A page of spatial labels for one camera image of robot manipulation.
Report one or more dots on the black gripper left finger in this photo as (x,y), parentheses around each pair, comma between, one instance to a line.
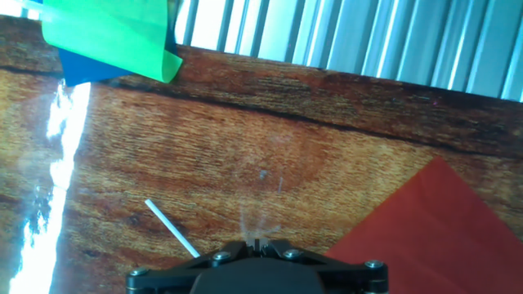
(163,275)

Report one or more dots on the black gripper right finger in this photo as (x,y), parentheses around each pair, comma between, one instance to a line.
(351,273)

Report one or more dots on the blue paper flag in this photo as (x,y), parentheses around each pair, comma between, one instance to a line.
(81,69)

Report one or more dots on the green paper flag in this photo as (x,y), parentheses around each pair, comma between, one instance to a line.
(110,36)

